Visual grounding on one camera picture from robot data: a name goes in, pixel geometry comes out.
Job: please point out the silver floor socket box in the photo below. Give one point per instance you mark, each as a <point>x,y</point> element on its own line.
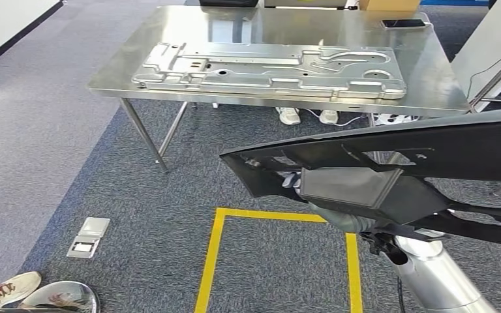
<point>88,237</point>

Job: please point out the stamped silver metal panel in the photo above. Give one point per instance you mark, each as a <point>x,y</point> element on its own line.
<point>259,73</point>

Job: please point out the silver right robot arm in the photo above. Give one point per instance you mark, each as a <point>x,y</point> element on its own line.
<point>436,276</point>

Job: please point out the yellow floor tape square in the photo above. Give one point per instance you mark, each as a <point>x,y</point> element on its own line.
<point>211,259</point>

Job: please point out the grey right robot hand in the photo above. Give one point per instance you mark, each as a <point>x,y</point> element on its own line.
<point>336,220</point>

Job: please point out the tan cardboard box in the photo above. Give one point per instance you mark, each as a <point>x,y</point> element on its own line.
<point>388,4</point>

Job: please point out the white power strip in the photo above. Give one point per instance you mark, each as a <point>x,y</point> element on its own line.
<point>395,119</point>

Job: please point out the blue panel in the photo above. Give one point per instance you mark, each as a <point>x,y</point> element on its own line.
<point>453,2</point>

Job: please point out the long black plastic part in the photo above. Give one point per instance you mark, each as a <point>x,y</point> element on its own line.
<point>471,149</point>

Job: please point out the black smartphone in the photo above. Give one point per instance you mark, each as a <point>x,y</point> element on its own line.
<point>403,23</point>

